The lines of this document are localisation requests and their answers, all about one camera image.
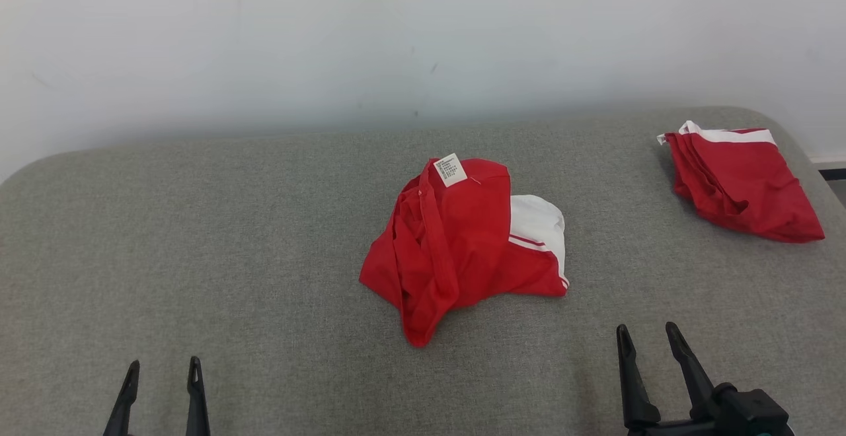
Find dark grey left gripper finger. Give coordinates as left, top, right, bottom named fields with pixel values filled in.
left=102, top=359, right=141, bottom=436
left=185, top=356, right=211, bottom=436

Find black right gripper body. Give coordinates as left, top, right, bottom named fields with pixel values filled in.
left=625, top=416, right=725, bottom=436

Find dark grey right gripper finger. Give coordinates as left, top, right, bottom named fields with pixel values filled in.
left=616, top=324, right=662, bottom=431
left=665, top=321, right=721, bottom=421

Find red Bulls 23 shorts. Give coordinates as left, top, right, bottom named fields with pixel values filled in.
left=656, top=120, right=826, bottom=244

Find red shirt with white sleeves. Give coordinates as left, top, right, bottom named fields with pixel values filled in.
left=359, top=153, right=569, bottom=347

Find white baseboard strip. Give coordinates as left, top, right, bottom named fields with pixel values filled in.
left=810, top=155, right=846, bottom=180

